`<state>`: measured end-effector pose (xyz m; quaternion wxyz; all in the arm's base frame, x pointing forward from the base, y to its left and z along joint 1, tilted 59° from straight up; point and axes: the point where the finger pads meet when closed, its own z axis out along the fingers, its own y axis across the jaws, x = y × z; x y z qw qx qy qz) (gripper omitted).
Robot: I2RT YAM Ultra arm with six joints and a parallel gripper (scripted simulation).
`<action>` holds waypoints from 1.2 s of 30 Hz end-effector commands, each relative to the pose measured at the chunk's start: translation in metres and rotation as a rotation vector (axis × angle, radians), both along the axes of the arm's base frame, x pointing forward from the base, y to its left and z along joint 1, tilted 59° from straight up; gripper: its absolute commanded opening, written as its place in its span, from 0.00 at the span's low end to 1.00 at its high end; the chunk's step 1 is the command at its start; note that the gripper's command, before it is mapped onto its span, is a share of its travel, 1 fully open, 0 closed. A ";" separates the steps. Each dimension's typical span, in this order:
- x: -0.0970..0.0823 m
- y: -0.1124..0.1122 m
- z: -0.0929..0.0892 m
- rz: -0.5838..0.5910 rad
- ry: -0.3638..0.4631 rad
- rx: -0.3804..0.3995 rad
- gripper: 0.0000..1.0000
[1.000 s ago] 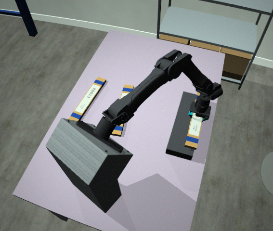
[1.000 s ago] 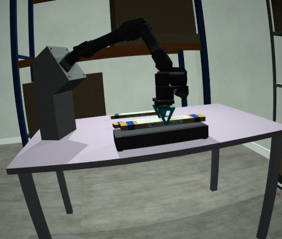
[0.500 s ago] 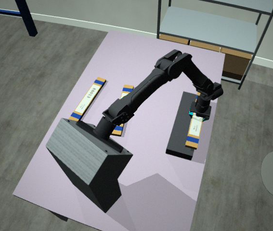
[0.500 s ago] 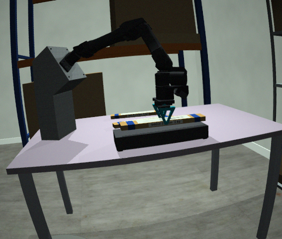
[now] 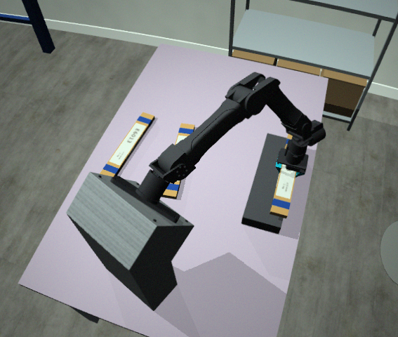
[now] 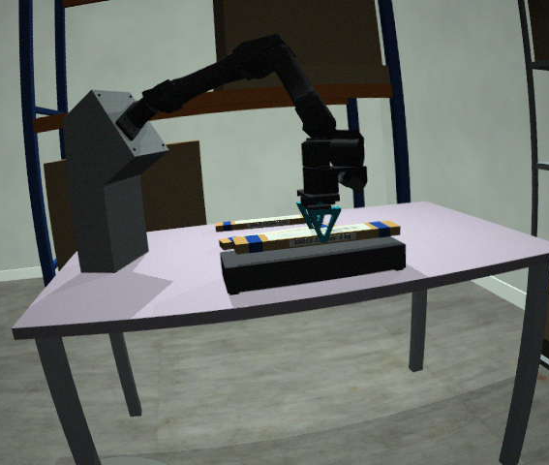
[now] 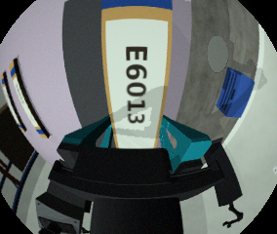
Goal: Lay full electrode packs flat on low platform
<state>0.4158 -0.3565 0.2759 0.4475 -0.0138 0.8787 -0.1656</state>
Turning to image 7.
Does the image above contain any white electrode pack with blue band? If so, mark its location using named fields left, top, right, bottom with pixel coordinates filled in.
left=101, top=0, right=173, bottom=148

